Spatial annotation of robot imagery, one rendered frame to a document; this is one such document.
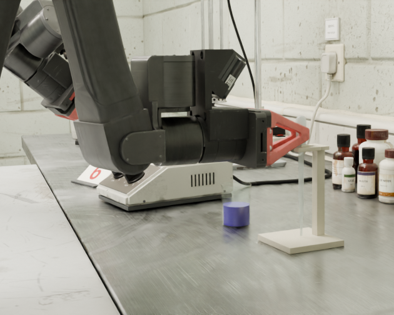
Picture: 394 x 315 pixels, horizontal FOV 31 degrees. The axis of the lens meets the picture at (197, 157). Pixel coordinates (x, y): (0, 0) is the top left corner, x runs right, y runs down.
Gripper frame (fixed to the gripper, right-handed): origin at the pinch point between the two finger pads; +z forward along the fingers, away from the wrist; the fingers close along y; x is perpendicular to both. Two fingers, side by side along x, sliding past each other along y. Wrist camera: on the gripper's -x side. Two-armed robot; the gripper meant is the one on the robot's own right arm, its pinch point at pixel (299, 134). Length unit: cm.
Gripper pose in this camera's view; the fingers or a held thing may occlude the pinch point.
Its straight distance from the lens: 90.7
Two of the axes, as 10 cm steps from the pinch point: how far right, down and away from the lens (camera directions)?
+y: -4.1, -1.1, 9.0
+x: 0.1, 9.9, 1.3
